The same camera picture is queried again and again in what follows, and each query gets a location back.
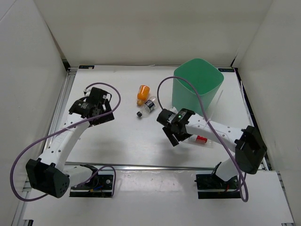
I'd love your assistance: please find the clear red-label bottle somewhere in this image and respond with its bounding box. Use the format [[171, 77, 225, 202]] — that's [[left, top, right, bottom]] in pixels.
[[189, 135, 208, 144]]

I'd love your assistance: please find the orange juice bottle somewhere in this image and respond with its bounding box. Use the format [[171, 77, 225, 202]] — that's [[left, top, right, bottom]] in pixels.
[[136, 85, 150, 106]]

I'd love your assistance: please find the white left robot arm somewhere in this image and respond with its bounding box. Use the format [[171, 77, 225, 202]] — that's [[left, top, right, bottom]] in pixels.
[[25, 87, 114, 198]]

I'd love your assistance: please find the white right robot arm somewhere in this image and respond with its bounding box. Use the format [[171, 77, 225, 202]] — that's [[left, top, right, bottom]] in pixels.
[[157, 108, 267, 188]]

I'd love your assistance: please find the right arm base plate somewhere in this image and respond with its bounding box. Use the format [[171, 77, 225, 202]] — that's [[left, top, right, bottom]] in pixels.
[[195, 174, 241, 199]]

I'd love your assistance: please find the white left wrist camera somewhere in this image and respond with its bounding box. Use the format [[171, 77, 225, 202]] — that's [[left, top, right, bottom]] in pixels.
[[83, 87, 91, 97]]

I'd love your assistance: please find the aluminium table frame rail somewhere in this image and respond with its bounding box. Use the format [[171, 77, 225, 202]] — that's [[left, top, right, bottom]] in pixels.
[[21, 58, 271, 196]]

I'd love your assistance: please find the clear black-label pepsi bottle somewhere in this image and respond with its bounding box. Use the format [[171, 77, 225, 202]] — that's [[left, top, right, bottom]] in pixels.
[[136, 96, 158, 118]]

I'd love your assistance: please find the green plastic bin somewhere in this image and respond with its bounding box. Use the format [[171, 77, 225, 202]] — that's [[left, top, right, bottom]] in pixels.
[[172, 58, 224, 115]]

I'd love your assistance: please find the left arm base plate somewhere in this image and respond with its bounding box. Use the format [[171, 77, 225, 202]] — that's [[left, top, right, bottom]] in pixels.
[[69, 166, 117, 198]]

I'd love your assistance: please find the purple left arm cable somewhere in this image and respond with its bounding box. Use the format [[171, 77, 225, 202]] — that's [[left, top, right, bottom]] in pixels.
[[9, 82, 122, 202]]

